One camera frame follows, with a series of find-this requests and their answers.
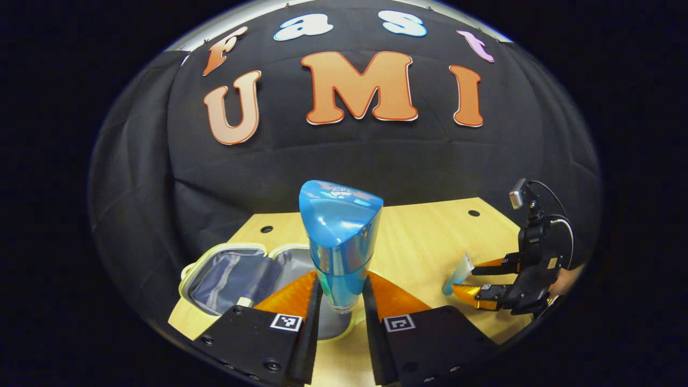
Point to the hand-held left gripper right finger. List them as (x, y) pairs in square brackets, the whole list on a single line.
[(376, 349)]

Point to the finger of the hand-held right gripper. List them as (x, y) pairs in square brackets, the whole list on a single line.
[(492, 298), (502, 264)]

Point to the small cream suitcase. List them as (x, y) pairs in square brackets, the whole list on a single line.
[(226, 279)]

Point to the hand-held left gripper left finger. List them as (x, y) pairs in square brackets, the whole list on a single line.
[(309, 344)]

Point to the blue cap skincare bottle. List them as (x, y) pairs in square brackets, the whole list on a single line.
[(341, 236)]

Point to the small light blue tube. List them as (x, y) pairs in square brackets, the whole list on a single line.
[(458, 277)]

